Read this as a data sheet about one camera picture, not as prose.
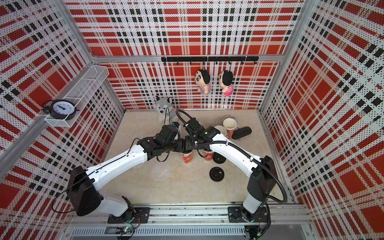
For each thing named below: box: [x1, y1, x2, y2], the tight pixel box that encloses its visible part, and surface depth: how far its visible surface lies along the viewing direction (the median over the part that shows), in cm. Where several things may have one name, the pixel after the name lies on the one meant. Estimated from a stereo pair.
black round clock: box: [42, 99, 80, 120], surface depth 65 cm
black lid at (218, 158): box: [213, 152, 227, 164], surface depth 95 cm
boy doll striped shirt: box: [194, 69, 211, 95], surface depth 95 cm
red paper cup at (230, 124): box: [222, 117, 238, 140], surface depth 94 cm
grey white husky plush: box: [155, 96, 180, 125], surface depth 101 cm
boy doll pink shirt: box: [219, 70, 234, 96], surface depth 96 cm
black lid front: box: [209, 166, 225, 182], surface depth 88 cm
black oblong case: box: [232, 126, 252, 140], surface depth 107 cm
